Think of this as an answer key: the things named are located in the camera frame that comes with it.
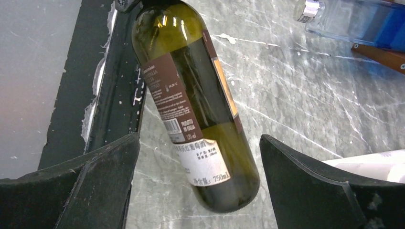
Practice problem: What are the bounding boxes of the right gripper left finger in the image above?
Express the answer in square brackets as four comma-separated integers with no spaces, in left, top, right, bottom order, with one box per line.
[0,133,140,229]

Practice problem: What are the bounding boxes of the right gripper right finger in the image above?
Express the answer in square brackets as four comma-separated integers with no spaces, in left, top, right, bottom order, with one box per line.
[259,135,405,229]

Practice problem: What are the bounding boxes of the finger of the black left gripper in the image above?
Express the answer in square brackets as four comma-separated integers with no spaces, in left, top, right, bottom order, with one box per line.
[114,0,141,13]

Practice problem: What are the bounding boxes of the green wine bottle silver cap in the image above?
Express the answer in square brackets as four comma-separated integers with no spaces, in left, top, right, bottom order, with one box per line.
[132,0,260,213]

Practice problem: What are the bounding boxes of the brown wooden wine rack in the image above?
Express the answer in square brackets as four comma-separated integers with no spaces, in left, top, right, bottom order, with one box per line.
[352,43,405,74]

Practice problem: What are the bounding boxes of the white PVC pipe frame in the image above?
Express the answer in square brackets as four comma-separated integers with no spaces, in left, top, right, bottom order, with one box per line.
[324,149,405,183]

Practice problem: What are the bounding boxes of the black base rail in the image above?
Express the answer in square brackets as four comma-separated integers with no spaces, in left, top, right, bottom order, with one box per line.
[38,0,146,169]

